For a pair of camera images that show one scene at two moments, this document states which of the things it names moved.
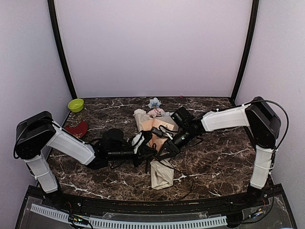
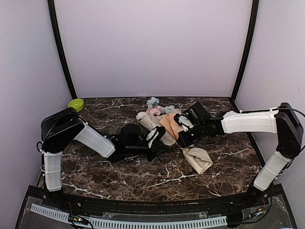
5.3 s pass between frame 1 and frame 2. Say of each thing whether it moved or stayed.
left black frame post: stayed
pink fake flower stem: moved
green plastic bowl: stayed
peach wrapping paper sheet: moved
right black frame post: stayed
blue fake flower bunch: moved
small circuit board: stayed
